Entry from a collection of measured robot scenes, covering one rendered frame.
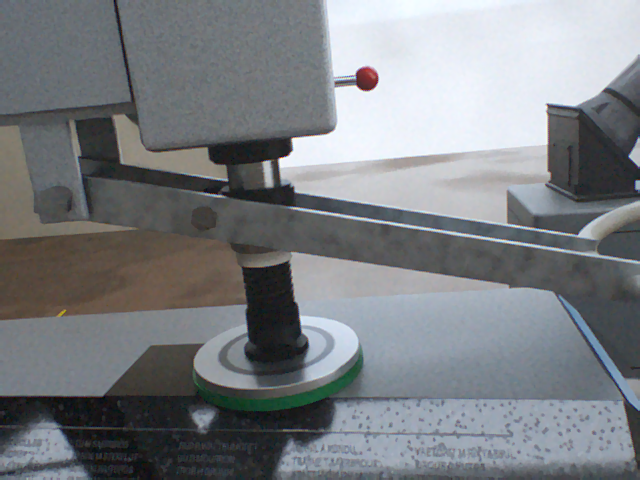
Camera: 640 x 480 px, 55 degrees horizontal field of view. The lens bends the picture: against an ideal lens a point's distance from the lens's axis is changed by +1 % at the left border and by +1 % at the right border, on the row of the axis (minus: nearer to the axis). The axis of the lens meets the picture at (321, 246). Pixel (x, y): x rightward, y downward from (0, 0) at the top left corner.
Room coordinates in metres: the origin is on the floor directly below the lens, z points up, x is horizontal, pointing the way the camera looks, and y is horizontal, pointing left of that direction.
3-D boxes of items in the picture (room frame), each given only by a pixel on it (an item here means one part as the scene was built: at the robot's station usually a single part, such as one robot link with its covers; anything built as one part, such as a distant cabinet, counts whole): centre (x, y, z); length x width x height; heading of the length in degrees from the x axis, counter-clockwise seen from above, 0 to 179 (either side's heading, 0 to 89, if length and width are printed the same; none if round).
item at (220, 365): (0.73, 0.07, 0.89); 0.21 x 0.21 x 0.01
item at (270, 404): (0.73, 0.07, 0.88); 0.22 x 0.22 x 0.04
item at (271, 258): (0.73, 0.07, 1.03); 0.07 x 0.07 x 0.04
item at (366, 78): (0.80, -0.06, 1.22); 0.08 x 0.03 x 0.03; 90
